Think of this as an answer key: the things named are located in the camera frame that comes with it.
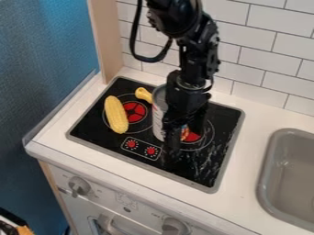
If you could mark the toy sink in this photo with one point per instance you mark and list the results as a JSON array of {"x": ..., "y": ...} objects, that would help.
[{"x": 290, "y": 180}]

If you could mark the yellow toy corn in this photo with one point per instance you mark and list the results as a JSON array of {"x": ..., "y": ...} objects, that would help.
[{"x": 116, "y": 114}]

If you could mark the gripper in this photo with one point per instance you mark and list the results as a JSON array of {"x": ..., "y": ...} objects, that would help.
[{"x": 184, "y": 98}]

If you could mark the toy stove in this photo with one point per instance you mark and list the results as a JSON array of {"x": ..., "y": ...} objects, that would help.
[{"x": 102, "y": 134}]

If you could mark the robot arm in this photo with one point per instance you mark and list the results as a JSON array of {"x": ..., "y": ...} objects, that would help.
[{"x": 184, "y": 18}]

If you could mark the silver can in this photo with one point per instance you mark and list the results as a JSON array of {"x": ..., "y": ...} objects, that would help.
[{"x": 158, "y": 119}]

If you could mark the yellow toy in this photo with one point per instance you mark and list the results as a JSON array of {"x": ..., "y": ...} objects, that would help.
[{"x": 144, "y": 94}]

